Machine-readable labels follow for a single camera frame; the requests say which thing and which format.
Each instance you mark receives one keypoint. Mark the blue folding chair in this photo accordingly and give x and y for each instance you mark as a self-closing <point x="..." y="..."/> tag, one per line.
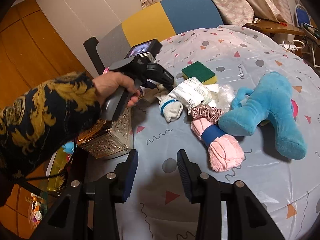
<point x="298" y="12"/>

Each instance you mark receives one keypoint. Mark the wooden side table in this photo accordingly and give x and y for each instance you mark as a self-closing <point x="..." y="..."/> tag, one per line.
<point x="270" y="27"/>

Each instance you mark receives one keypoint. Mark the pink satin scrunchie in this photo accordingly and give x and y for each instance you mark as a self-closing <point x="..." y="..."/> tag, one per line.
<point x="207" y="112"/>

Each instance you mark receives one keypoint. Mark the pink towel blue band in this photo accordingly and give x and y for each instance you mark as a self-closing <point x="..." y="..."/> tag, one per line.
<point x="225" y="152"/>

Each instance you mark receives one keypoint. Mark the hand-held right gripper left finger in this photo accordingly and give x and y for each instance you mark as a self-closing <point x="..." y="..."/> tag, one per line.
<point x="131" y="175"/>

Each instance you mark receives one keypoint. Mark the white plastic bag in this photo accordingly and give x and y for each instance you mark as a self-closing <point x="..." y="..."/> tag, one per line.
<point x="222" y="95"/>

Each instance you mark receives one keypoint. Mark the person's left hand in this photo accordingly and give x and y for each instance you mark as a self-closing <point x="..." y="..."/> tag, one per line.
<point x="112" y="85"/>

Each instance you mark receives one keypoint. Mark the grey yellow blue chair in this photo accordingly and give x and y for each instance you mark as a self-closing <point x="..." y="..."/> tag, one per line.
<point x="150" y="22"/>

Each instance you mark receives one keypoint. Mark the silver ornate tissue box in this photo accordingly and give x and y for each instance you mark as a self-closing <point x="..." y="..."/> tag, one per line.
<point x="105" y="140"/>

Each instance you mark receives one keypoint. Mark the green yellow sponge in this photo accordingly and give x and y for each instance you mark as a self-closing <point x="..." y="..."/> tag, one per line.
<point x="197" y="70"/>

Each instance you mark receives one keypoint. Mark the white socks with paper label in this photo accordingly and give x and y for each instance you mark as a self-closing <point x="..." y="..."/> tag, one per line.
<point x="185" y="95"/>

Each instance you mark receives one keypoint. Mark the pink printed curtain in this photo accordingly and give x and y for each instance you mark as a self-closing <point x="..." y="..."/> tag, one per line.
<point x="225" y="0"/>

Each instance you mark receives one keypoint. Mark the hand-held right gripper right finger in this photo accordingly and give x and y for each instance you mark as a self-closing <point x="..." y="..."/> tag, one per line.
<point x="185" y="175"/>

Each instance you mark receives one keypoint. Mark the large blue plush toy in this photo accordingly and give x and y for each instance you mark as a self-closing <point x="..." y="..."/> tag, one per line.
<point x="270" y="100"/>

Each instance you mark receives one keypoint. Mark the wooden wardrobe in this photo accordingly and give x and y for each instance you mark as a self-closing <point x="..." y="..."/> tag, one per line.
<point x="25" y="42"/>

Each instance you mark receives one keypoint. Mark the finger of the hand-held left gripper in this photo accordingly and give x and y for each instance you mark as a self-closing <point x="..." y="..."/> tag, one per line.
<point x="155" y="88"/>

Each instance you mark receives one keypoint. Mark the gold metal tin box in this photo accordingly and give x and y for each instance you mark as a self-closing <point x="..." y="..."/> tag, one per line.
<point x="58" y="170"/>

